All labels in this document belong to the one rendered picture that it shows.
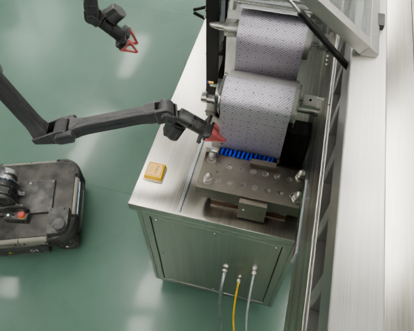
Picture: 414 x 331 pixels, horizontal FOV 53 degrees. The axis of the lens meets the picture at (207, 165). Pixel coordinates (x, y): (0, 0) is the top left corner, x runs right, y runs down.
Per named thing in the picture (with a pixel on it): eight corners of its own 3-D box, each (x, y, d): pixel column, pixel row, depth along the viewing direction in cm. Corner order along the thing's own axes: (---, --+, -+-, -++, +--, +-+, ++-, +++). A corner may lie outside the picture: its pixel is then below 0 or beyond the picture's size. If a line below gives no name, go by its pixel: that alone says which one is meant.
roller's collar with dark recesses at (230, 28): (227, 28, 156) (227, 13, 151) (242, 31, 155) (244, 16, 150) (223, 39, 153) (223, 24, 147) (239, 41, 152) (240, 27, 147)
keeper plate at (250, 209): (238, 212, 156) (240, 197, 147) (264, 218, 154) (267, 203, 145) (236, 218, 154) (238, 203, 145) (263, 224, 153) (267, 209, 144)
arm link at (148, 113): (50, 136, 144) (55, 115, 151) (58, 147, 148) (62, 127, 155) (172, 112, 141) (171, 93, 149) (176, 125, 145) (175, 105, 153)
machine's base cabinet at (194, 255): (244, 16, 373) (253, -86, 302) (317, 27, 363) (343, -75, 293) (156, 284, 232) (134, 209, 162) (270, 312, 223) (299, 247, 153)
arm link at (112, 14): (86, 6, 176) (85, 20, 171) (103, -11, 170) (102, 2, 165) (108, 23, 184) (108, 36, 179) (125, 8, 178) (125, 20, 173)
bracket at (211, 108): (207, 139, 177) (207, 87, 152) (222, 142, 176) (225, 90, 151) (204, 148, 174) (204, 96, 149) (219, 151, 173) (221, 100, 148)
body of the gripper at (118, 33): (129, 26, 186) (115, 16, 181) (128, 41, 181) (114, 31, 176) (119, 34, 190) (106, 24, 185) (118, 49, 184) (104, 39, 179)
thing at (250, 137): (219, 147, 160) (219, 115, 145) (279, 159, 157) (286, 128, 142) (218, 148, 160) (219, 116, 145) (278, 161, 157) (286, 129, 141)
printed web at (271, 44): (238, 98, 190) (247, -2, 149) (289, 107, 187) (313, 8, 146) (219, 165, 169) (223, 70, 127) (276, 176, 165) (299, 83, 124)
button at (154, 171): (150, 164, 170) (149, 160, 168) (166, 167, 169) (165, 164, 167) (144, 178, 166) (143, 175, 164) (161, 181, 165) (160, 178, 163)
